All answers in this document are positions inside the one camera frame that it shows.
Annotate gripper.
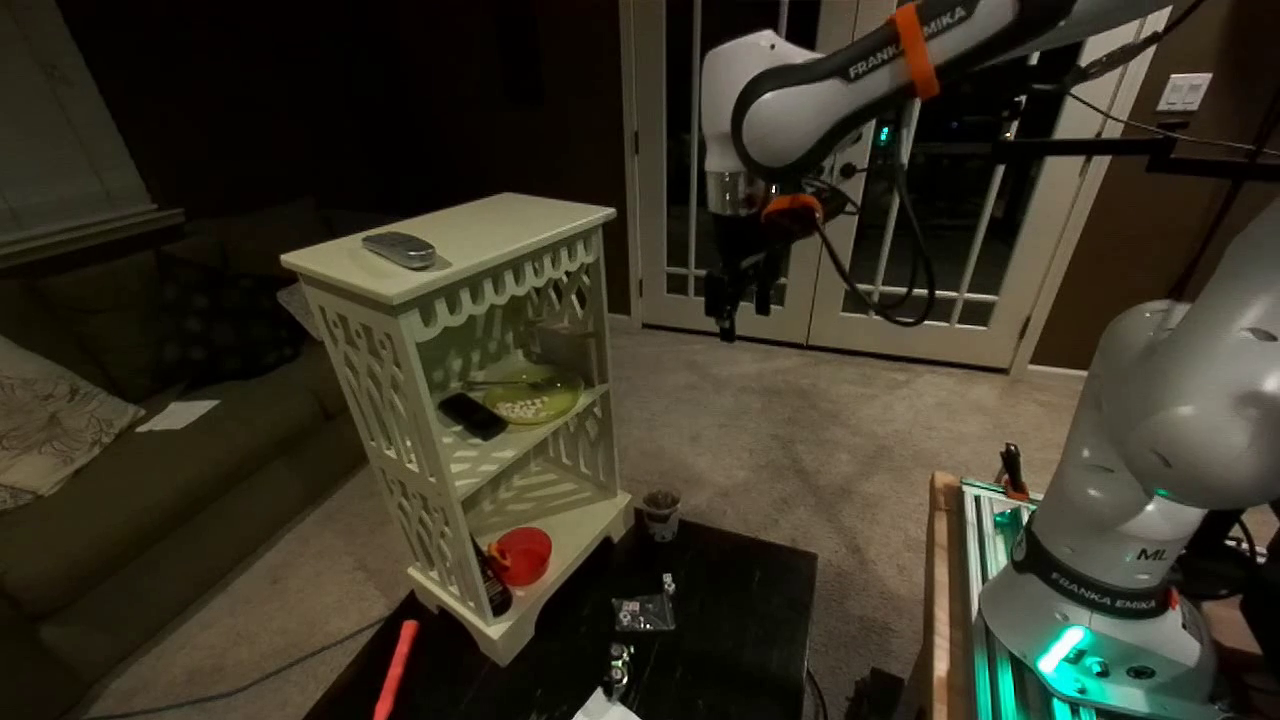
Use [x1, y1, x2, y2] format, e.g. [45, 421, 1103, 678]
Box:
[704, 211, 793, 344]

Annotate white fretwork cupboard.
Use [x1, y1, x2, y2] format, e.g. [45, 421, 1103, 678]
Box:
[280, 192, 635, 667]

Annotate small metallic object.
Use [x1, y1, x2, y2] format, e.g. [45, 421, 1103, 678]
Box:
[602, 641, 634, 699]

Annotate grey metal container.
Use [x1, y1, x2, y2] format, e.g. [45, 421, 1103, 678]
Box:
[528, 318, 603, 368]

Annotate green glass plate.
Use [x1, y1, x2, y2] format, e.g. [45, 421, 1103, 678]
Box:
[484, 364, 585, 427]

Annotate small dark cup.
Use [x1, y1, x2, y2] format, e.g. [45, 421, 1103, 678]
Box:
[642, 489, 682, 544]

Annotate white french doors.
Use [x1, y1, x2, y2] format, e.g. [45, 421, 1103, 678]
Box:
[619, 0, 1173, 372]

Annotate black phone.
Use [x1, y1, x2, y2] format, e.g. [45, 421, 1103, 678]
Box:
[437, 391, 510, 442]

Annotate orange black clamp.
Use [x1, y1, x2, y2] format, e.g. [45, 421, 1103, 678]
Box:
[994, 442, 1032, 502]

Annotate small clear plastic bag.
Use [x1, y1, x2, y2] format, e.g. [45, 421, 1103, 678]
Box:
[611, 594, 677, 634]

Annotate orange bowl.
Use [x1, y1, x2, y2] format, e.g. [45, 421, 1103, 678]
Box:
[489, 526, 554, 589]

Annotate silver remote control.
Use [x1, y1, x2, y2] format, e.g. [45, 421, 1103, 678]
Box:
[361, 231, 439, 272]

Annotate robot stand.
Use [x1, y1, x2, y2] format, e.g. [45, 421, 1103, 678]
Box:
[922, 470, 1280, 720]

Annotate black stand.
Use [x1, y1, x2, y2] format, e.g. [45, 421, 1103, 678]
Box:
[990, 42, 1280, 301]

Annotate dark bottle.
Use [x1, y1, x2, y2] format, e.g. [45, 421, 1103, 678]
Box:
[470, 535, 514, 619]

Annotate white paper sheet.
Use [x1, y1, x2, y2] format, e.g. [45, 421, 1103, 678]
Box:
[571, 687, 642, 720]

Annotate red stick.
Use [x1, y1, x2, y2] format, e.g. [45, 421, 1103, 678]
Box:
[372, 619, 420, 720]

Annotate dark dotted pillow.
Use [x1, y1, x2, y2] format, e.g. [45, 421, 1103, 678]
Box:
[150, 258, 311, 393]

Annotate white paper note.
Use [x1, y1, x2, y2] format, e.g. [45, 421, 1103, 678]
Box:
[134, 399, 222, 434]

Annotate brown sofa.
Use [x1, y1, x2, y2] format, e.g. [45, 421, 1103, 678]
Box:
[0, 198, 373, 720]

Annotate window with white blinds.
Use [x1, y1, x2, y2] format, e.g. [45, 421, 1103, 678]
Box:
[0, 0, 187, 269]

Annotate patterned beige pillow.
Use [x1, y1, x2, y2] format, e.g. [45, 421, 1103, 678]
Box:
[0, 334, 145, 512]

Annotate white wall switch plate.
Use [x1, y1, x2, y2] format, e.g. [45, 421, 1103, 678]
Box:
[1156, 72, 1214, 114]

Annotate grey cable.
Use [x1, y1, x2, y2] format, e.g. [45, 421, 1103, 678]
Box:
[78, 614, 393, 720]

